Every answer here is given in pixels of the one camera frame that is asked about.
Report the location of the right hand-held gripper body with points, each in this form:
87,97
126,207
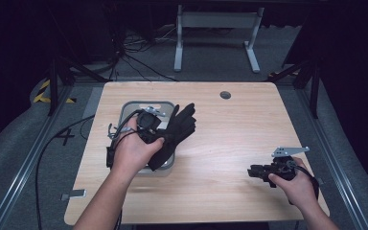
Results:
282,167

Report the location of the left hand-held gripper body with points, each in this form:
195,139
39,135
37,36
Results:
148,121

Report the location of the grey plastic bin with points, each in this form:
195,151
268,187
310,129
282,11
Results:
131,107

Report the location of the black glove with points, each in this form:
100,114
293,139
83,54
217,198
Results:
175,134

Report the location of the person's left hand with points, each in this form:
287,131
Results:
131,153

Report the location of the person's right hand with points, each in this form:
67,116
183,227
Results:
298,188

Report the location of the black metal stand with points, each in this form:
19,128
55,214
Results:
53,86
315,92

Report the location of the yellow black hazard tape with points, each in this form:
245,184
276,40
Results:
41,96

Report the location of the aluminium floor rail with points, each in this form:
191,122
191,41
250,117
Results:
25,169
338,166

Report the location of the small grey metal bracket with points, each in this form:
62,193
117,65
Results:
75,194

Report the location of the white metal desk frame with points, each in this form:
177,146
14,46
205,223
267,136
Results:
217,19

